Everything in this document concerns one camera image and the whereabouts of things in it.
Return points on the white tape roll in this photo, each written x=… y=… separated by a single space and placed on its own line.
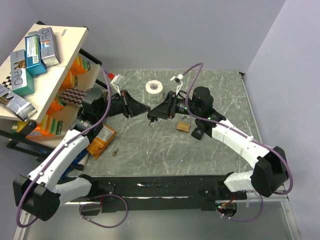
x=154 y=90

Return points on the black padlock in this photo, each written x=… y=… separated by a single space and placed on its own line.
x=199 y=131

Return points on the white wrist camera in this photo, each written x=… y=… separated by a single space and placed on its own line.
x=178 y=80
x=116 y=82

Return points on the silver crumpled box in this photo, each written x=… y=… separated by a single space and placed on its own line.
x=16 y=104

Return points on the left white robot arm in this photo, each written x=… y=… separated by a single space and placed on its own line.
x=39 y=193

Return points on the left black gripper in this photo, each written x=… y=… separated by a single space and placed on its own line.
x=131 y=107

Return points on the blue teal carton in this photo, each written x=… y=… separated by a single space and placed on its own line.
x=34 y=63

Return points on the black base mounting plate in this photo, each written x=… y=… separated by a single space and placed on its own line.
x=166 y=192

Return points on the aluminium rail frame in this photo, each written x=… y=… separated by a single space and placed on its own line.
x=168 y=219

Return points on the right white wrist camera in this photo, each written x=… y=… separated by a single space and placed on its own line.
x=178 y=80

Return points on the orange sponge pack stack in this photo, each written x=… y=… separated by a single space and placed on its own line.
x=50 y=126

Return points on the silver teal RIO box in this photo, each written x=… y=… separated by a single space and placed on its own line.
x=22 y=82

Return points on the beige black shelf rack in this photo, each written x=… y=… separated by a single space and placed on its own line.
x=69 y=42

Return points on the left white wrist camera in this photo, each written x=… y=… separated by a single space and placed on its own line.
x=116 y=82

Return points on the orange snack bag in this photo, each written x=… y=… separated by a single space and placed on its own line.
x=101 y=141

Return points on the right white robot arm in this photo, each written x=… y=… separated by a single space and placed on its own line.
x=269 y=165

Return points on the brass padlock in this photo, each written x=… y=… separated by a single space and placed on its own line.
x=184 y=124

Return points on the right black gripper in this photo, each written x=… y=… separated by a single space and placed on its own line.
x=166 y=109

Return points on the silver RIO box upright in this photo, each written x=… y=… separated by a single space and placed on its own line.
x=48 y=47

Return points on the blue snack bag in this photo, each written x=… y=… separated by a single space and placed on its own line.
x=75 y=163

